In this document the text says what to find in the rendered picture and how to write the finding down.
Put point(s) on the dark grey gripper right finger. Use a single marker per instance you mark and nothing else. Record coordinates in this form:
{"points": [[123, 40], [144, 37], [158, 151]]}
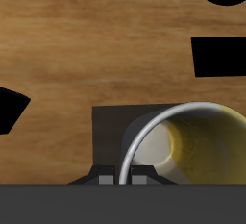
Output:
{"points": [[142, 171]]}

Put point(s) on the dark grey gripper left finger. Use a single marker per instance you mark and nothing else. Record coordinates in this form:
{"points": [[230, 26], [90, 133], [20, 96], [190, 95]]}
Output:
{"points": [[104, 171]]}

